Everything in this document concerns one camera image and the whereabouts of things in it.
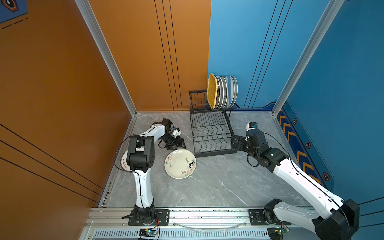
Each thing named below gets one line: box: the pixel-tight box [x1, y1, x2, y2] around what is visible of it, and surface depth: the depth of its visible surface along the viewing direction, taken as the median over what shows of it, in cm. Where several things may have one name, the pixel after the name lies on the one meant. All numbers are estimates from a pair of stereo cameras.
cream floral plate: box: [164, 149, 197, 180], surface depth 93 cm
